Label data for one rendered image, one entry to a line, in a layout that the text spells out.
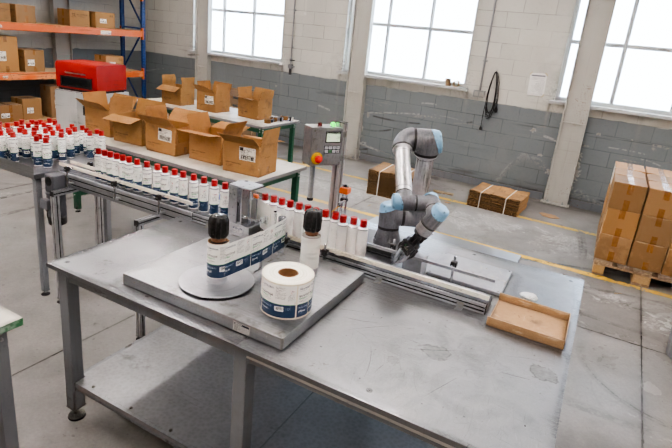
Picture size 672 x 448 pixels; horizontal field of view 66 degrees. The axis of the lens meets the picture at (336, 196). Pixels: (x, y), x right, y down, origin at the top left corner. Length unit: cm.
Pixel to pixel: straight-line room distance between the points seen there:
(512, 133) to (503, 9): 165
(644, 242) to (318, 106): 535
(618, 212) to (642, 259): 47
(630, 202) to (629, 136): 228
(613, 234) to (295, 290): 391
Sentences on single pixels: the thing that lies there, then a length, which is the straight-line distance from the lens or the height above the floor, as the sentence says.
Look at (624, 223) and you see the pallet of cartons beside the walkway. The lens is 536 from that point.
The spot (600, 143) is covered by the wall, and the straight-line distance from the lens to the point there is 751.
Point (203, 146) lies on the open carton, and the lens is 447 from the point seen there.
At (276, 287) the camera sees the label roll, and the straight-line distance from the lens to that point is 194.
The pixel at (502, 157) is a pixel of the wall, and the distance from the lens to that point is 770.
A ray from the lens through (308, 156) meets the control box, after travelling 253.
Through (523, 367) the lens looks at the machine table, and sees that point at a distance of 208.
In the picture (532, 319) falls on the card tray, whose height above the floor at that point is 83.
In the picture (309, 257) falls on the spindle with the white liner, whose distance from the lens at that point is 227.
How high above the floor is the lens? 191
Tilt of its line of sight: 17 degrees down
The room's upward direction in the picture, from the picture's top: 6 degrees clockwise
